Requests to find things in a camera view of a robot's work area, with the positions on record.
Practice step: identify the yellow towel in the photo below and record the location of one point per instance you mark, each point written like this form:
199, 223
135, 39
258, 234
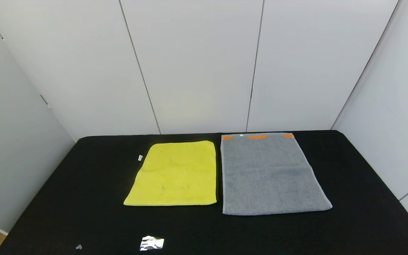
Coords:
175, 173

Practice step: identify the grey towel with orange marks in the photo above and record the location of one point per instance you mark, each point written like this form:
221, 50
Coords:
267, 177

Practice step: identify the crumpled silver foil scrap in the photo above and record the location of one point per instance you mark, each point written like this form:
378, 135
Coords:
151, 243

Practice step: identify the black table cloth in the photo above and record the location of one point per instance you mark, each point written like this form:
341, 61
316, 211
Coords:
83, 194

